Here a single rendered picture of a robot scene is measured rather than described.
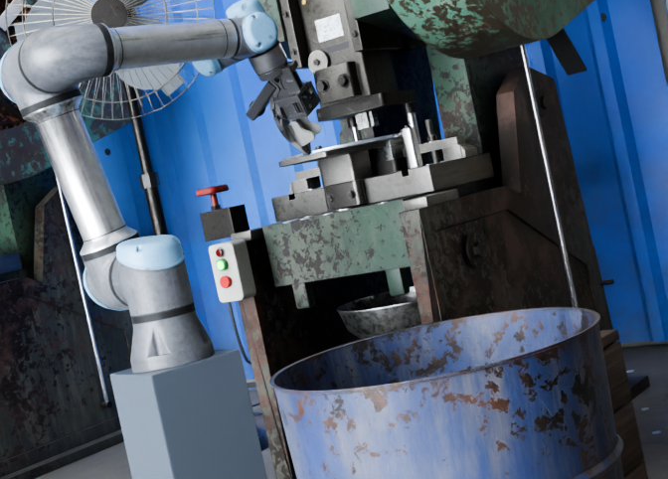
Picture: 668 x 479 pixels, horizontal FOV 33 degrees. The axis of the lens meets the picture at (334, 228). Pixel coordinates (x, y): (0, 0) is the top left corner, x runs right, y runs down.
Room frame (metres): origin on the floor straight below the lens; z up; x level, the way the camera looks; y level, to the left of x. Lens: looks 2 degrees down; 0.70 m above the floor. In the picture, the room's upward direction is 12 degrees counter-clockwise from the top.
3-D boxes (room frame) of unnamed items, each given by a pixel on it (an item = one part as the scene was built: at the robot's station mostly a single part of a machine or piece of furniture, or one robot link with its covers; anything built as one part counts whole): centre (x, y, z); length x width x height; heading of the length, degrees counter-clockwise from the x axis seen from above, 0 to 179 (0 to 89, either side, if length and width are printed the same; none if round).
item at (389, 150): (2.75, -0.13, 0.76); 0.15 x 0.09 x 0.05; 55
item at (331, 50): (2.72, -0.11, 1.04); 0.17 x 0.15 x 0.30; 145
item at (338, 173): (2.61, -0.03, 0.72); 0.25 x 0.14 x 0.14; 145
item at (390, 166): (2.75, -0.14, 0.72); 0.20 x 0.16 x 0.03; 55
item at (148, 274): (2.08, 0.34, 0.62); 0.13 x 0.12 x 0.14; 35
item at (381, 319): (2.75, -0.13, 0.36); 0.34 x 0.34 x 0.10
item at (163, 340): (2.07, 0.34, 0.50); 0.15 x 0.15 x 0.10
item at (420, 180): (2.75, -0.13, 0.68); 0.45 x 0.30 x 0.06; 55
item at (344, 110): (2.75, -0.14, 0.86); 0.20 x 0.16 x 0.05; 55
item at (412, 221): (2.71, -0.43, 0.45); 0.92 x 0.12 x 0.90; 145
